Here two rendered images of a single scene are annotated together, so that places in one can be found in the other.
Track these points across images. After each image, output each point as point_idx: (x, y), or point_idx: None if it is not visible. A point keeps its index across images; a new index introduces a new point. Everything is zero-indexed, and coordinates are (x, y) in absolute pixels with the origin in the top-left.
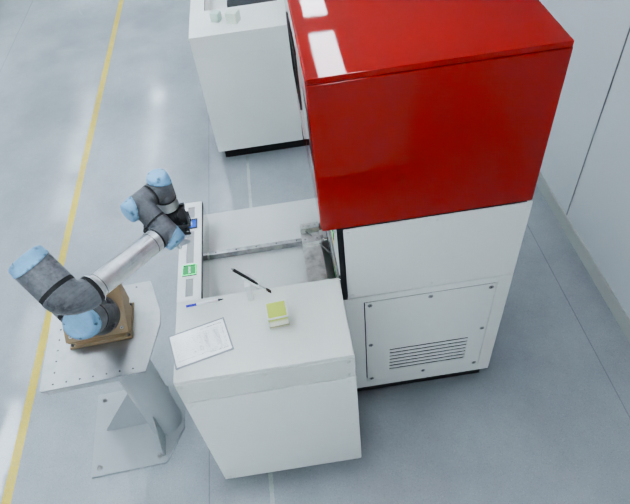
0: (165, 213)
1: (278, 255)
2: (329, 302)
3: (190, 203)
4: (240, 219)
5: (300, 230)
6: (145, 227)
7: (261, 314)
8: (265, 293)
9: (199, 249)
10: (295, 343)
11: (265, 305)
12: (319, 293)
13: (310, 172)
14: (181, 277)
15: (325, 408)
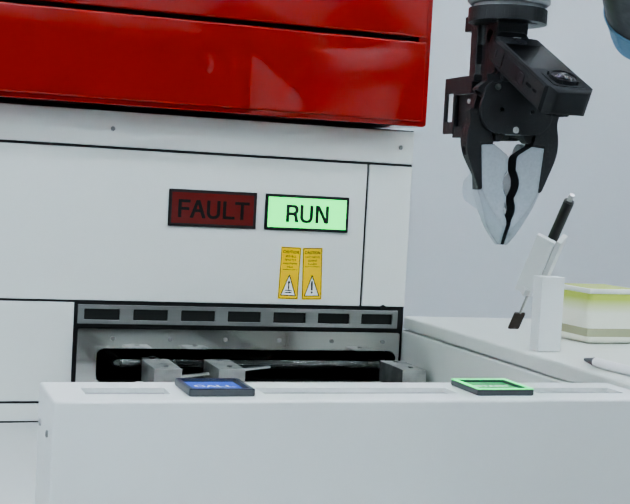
0: (549, 5)
1: None
2: (492, 321)
3: (54, 392)
4: (25, 501)
5: (181, 372)
6: (572, 79)
7: (593, 347)
8: (514, 343)
9: (367, 383)
10: None
11: (596, 289)
12: (470, 323)
13: (213, 93)
14: (537, 396)
15: None
